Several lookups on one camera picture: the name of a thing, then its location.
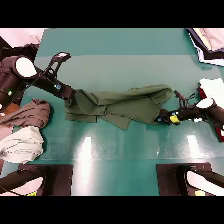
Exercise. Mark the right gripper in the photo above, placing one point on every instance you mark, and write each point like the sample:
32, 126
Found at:
168, 117

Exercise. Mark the brown garment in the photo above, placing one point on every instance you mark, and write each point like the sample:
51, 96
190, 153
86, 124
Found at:
30, 113

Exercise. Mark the olive green T-shirt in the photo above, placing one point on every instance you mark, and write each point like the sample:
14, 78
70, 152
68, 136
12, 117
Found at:
123, 105

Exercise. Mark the pale pink garment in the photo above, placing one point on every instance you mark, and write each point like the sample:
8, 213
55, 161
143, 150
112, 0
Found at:
4, 132

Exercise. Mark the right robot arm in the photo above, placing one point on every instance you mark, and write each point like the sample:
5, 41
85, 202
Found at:
213, 111

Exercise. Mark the white garment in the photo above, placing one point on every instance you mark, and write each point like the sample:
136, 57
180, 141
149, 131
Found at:
211, 87

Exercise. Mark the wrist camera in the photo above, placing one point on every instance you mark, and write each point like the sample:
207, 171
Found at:
182, 98
57, 61

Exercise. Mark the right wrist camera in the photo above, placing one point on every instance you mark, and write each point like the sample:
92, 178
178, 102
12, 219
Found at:
182, 98

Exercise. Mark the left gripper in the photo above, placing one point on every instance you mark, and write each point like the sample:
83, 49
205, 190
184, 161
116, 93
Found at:
65, 91

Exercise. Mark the off-white garment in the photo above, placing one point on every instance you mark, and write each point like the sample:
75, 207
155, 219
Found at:
23, 143

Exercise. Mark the heap of clothes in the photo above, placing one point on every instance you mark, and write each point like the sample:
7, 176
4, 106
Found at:
211, 40

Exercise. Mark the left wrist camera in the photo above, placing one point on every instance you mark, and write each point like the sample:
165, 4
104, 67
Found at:
57, 61

